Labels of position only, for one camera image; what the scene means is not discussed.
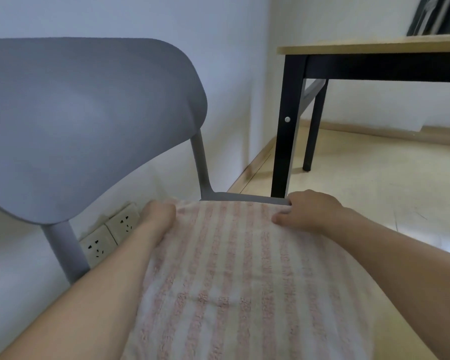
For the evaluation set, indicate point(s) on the white wall socket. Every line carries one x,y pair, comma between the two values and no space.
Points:
124,222
96,246

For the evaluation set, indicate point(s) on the wooden table with black legs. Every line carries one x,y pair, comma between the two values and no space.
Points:
367,58

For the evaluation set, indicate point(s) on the grey plastic chair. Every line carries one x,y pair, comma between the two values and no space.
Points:
86,127

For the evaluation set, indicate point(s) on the dark folded frame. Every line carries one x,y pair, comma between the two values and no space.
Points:
437,14

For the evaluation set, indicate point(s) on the person's right thumb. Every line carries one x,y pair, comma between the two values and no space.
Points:
284,218

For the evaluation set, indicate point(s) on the person's left fingers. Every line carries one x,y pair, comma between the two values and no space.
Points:
171,213

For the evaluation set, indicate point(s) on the person's right forearm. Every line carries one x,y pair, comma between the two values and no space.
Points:
405,269

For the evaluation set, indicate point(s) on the person's right hand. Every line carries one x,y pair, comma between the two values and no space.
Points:
315,211

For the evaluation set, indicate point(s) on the person's left forearm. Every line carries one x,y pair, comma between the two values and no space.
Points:
86,292

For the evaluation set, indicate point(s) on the pink white striped towel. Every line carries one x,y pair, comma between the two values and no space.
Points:
247,281

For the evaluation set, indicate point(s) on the person's left hand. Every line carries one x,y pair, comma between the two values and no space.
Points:
156,218

